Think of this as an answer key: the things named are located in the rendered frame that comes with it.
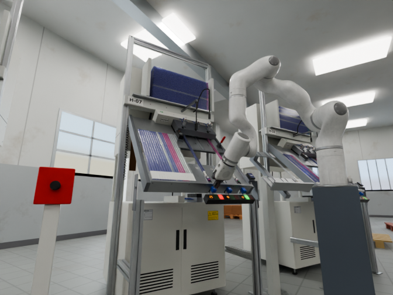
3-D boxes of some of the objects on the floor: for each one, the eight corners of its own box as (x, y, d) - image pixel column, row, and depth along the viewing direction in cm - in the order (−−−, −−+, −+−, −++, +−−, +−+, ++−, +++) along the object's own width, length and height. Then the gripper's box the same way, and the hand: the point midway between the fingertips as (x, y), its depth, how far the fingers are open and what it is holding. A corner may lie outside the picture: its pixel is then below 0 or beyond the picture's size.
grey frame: (264, 314, 126) (247, 31, 169) (125, 364, 87) (150, -18, 131) (210, 283, 172) (208, 67, 215) (104, 306, 134) (127, 38, 177)
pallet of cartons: (234, 216, 847) (234, 204, 857) (258, 217, 800) (257, 205, 809) (220, 218, 747) (220, 205, 757) (245, 219, 700) (245, 205, 709)
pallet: (302, 240, 353) (302, 233, 355) (310, 234, 415) (310, 228, 417) (396, 249, 288) (395, 241, 291) (389, 240, 351) (388, 233, 353)
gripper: (237, 157, 119) (223, 182, 127) (214, 154, 112) (201, 181, 120) (244, 166, 114) (228, 191, 122) (221, 164, 106) (206, 191, 114)
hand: (216, 184), depth 120 cm, fingers closed
